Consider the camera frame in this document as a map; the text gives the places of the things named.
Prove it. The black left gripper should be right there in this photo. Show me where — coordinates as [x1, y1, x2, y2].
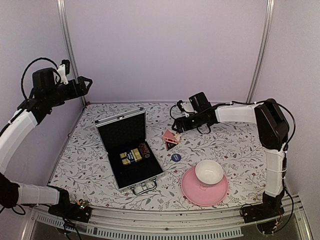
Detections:
[45, 75, 93, 107]

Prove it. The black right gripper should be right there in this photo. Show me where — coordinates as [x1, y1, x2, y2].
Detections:
[171, 111, 204, 134]

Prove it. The pink card deck box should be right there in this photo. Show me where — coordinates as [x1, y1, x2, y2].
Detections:
[162, 129, 181, 145]

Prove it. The blue gold card deck box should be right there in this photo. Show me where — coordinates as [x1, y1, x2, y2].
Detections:
[119, 148, 142, 166]

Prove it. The aluminium poker case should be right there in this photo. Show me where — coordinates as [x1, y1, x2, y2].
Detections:
[95, 107, 165, 196]

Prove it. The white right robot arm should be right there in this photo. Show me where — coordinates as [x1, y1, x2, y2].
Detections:
[172, 92, 292, 218]

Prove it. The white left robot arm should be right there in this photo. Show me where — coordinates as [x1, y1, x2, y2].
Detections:
[0, 65, 93, 217]

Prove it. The black triangular card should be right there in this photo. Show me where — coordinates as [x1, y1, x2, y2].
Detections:
[165, 141, 177, 151]

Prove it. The blue dealer button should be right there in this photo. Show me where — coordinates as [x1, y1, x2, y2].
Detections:
[171, 153, 182, 162]

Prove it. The white bowl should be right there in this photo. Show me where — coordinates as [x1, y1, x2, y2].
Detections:
[195, 159, 224, 187]

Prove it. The pink plate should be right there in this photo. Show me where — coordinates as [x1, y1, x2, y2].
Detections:
[181, 166, 229, 207]

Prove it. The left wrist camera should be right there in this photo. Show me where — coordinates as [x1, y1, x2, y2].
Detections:
[57, 59, 71, 85]

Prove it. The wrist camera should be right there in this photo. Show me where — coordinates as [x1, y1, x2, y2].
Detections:
[57, 59, 71, 85]
[177, 100, 195, 118]

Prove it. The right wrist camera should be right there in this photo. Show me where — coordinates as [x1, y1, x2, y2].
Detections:
[177, 100, 195, 118]

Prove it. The left aluminium frame post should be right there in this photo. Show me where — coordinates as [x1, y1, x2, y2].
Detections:
[56, 0, 88, 107]

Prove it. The aluminium frame post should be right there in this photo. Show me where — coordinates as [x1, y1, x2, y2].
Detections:
[56, 0, 88, 107]
[246, 0, 275, 103]

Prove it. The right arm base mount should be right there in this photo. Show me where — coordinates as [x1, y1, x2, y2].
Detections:
[239, 203, 285, 223]

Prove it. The front aluminium rail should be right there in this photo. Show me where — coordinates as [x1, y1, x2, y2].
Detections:
[21, 195, 315, 240]

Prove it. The right aluminium frame post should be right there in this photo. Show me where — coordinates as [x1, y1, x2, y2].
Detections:
[246, 0, 275, 103]

